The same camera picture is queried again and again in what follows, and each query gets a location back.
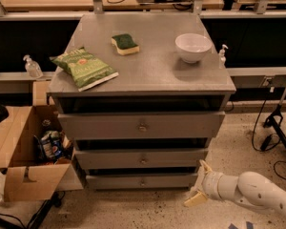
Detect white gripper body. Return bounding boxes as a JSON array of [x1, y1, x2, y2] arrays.
[[202, 171, 238, 201]]

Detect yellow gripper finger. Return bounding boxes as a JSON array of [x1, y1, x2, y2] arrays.
[[184, 190, 208, 207], [199, 159, 213, 174]]

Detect grey bottom drawer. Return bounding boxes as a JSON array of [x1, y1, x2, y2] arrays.
[[86, 173, 197, 190]]

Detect grey drawer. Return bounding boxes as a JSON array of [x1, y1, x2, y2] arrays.
[[58, 112, 225, 140], [86, 173, 197, 190], [75, 148, 208, 170]]

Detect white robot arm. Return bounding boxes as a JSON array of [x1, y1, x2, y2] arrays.
[[184, 159, 286, 218]]

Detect grey top drawer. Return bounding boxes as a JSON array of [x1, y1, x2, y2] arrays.
[[58, 112, 225, 140]]

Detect grey middle drawer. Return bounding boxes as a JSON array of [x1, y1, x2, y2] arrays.
[[75, 148, 208, 170]]

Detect grey drawer cabinet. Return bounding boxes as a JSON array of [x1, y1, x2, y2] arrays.
[[48, 12, 235, 176]]

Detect open cardboard box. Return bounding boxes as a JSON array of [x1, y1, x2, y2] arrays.
[[0, 81, 85, 202]]

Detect black tripod stand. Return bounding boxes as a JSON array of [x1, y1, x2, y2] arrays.
[[264, 86, 286, 149]]

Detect white pump bottle right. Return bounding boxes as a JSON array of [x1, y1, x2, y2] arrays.
[[218, 44, 229, 65]]

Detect white bowl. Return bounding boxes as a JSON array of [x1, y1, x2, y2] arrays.
[[175, 33, 213, 63]]

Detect green yellow sponge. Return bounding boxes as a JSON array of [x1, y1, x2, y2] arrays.
[[112, 33, 139, 55]]

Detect snack packets in box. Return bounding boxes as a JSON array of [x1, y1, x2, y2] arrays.
[[34, 131, 70, 161]]

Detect green chip bag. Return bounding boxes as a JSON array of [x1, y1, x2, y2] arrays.
[[51, 48, 119, 92]]

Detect clear sanitizer bottle left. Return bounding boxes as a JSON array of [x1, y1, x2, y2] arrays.
[[23, 54, 43, 78]]

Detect black floor cable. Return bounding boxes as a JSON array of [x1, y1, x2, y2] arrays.
[[251, 86, 286, 182]]

